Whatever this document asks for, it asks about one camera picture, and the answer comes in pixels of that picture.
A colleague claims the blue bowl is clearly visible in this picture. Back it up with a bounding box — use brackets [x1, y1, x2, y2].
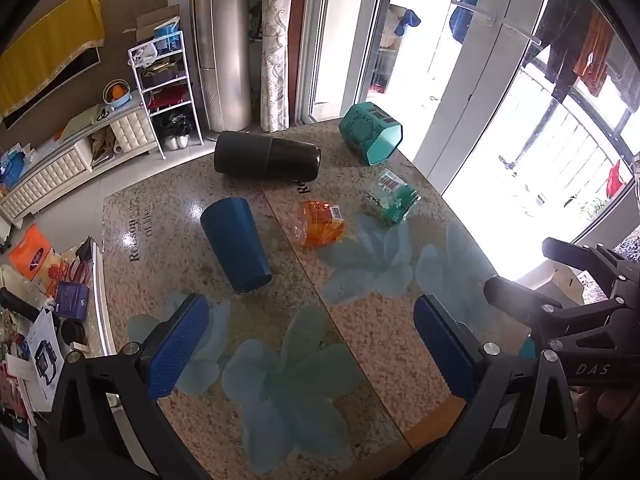
[103, 79, 132, 111]

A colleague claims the black cylinder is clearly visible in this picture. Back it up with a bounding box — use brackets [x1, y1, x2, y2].
[0, 287, 42, 324]

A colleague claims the black round container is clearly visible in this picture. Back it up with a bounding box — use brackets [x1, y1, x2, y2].
[59, 319, 88, 347]

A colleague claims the teal hexagonal cup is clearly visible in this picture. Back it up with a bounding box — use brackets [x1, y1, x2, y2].
[338, 102, 404, 166]

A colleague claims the white plastic bag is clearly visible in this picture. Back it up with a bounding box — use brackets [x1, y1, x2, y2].
[130, 42, 159, 68]

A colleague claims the orange snack packet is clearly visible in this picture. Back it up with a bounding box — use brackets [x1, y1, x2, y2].
[298, 199, 347, 249]

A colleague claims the white shelf rack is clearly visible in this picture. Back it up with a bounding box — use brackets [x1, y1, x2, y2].
[127, 41, 204, 160]

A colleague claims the orange hanging garment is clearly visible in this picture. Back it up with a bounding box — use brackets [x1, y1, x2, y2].
[573, 10, 614, 97]

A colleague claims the black tumbler cup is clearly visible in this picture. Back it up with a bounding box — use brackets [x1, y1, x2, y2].
[213, 130, 322, 181]

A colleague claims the patterned curtain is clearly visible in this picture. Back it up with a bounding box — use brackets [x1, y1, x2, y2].
[259, 0, 302, 132]

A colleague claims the blue packet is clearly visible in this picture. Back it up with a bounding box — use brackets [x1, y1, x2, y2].
[153, 22, 181, 54]

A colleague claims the red hanging cloth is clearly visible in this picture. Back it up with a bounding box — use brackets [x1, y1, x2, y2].
[605, 159, 629, 199]

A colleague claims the blue hanging garment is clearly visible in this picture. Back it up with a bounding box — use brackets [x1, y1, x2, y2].
[448, 0, 489, 44]

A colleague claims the white tufted cabinet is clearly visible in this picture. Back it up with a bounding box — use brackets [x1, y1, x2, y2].
[0, 102, 159, 229]

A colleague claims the black hanging garment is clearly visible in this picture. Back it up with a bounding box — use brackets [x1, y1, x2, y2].
[537, 0, 597, 107]

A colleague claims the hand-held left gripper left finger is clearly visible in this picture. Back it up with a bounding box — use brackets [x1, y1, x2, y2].
[40, 293, 212, 480]

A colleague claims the silver standing air conditioner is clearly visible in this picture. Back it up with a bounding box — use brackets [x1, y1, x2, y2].
[192, 0, 252, 134]

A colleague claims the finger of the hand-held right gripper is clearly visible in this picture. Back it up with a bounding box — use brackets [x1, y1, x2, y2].
[483, 275, 568, 322]
[542, 237, 627, 286]

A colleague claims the yellow cloth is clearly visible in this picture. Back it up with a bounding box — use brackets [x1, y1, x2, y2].
[0, 0, 106, 117]

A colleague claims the dark blue cup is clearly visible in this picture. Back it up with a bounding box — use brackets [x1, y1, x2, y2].
[200, 197, 274, 295]

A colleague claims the person's right hand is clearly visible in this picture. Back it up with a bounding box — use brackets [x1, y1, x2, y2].
[575, 386, 640, 443]

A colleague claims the small blue hanging cloth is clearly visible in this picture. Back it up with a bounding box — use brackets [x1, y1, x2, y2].
[394, 8, 421, 37]

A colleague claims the green snack packet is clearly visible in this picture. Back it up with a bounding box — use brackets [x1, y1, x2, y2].
[364, 169, 422, 225]

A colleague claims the white printed paper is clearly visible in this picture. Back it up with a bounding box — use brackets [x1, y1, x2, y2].
[21, 309, 65, 412]

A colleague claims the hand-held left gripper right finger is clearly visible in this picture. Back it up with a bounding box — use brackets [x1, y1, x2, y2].
[413, 293, 584, 480]

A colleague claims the small blue box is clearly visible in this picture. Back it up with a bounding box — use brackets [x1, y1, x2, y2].
[53, 281, 91, 322]

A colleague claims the black television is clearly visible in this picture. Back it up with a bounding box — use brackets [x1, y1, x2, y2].
[0, 47, 101, 130]

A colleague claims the plain cardboard box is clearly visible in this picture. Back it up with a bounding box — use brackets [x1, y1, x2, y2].
[549, 259, 587, 307]

